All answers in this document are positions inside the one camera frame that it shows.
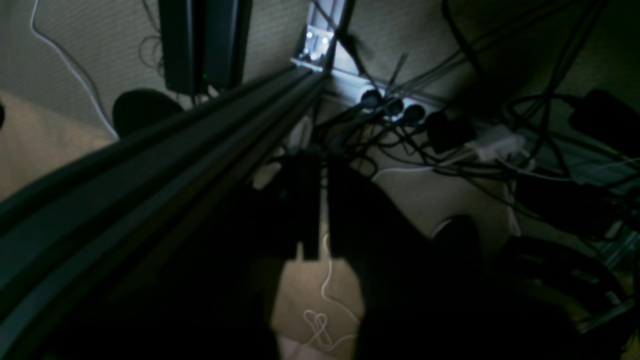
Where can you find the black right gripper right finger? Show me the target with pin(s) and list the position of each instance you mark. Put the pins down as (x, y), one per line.
(387, 253)

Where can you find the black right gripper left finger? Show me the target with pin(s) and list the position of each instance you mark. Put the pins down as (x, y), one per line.
(301, 189)

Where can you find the white power strip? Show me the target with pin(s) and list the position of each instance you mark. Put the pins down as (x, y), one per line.
(491, 147)

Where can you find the black power adapter left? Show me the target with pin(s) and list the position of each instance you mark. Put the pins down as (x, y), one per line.
(204, 44)

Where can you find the black aluminium frame beam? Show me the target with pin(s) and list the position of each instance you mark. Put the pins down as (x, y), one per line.
(73, 233)

